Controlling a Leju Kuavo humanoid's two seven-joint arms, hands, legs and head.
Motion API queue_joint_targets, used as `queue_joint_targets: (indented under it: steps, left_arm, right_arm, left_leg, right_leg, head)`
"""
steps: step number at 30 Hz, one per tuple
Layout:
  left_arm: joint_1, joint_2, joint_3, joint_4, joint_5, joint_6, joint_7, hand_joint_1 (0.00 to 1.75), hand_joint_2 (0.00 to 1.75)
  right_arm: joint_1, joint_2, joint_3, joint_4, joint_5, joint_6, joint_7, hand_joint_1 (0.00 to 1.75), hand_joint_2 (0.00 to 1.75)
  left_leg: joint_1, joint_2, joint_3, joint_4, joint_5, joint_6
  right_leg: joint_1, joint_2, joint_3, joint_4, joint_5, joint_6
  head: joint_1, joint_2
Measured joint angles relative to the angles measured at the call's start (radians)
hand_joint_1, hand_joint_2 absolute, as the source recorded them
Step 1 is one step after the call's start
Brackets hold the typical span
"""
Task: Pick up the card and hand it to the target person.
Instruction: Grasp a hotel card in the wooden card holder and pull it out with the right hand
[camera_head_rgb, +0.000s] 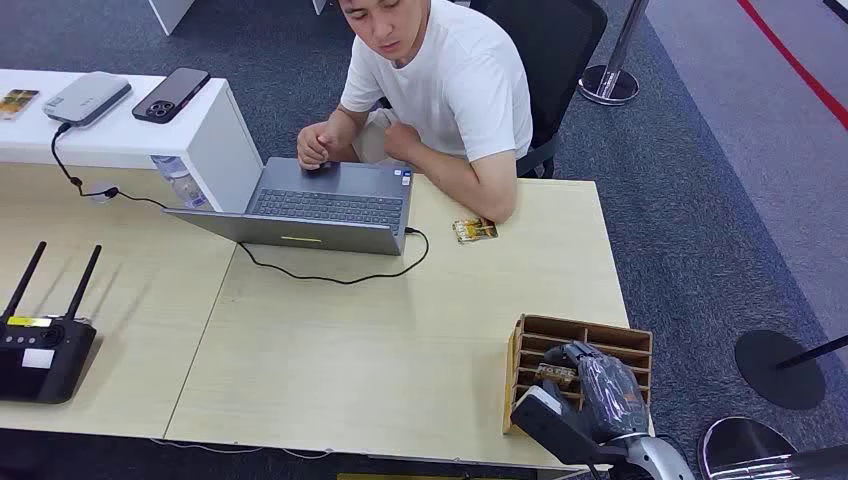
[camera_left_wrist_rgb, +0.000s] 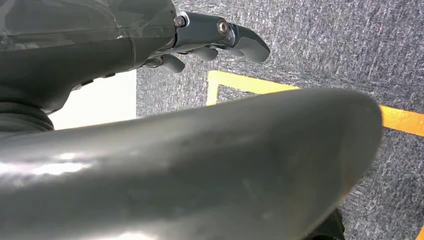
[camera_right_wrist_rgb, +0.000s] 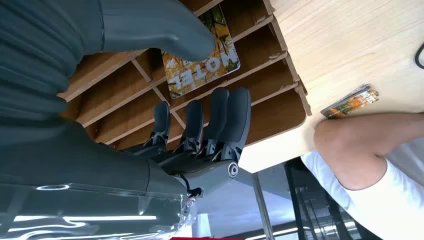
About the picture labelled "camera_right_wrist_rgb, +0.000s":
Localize wooden slotted card rack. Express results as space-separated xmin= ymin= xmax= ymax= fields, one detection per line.
xmin=57 ymin=0 xmax=312 ymax=152

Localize person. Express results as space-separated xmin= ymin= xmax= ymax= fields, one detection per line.
xmin=299 ymin=111 xmax=424 ymax=240

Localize red barrier belt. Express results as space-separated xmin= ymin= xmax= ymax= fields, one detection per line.
xmin=170 ymin=236 xmax=226 ymax=240

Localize metal table leg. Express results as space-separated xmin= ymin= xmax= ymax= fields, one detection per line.
xmin=252 ymin=172 xmax=276 ymax=240

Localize black office chair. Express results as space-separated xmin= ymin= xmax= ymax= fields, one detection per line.
xmin=284 ymin=157 xmax=382 ymax=240

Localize stack of hotel cards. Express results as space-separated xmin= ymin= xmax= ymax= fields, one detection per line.
xmin=320 ymin=84 xmax=380 ymax=120

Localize black laptop power cable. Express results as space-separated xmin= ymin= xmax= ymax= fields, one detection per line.
xmin=414 ymin=43 xmax=424 ymax=70

